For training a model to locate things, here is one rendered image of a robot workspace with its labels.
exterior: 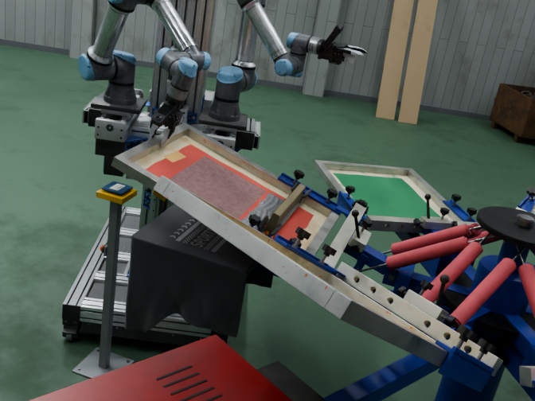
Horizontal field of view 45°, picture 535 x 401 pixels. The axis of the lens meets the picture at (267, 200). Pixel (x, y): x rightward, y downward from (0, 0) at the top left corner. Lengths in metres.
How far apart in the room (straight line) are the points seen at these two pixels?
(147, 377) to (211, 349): 0.20
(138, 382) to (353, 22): 8.43
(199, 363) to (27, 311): 2.26
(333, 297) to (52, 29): 9.11
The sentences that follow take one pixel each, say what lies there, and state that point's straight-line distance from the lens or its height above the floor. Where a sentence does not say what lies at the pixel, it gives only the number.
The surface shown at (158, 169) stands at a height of 1.21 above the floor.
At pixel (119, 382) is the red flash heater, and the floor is 1.10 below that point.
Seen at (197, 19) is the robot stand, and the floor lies 1.67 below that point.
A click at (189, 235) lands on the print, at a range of 2.58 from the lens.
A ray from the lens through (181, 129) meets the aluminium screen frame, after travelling 2.79.
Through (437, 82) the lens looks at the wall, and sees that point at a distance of 10.05.
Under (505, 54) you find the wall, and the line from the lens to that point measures 10.26.
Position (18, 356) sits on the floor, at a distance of 3.49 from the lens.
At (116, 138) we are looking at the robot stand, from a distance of 3.01.
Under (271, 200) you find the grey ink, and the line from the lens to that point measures 2.60.
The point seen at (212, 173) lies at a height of 1.18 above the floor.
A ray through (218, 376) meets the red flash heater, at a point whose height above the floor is 1.11.
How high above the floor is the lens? 2.10
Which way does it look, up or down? 22 degrees down
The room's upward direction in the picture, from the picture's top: 10 degrees clockwise
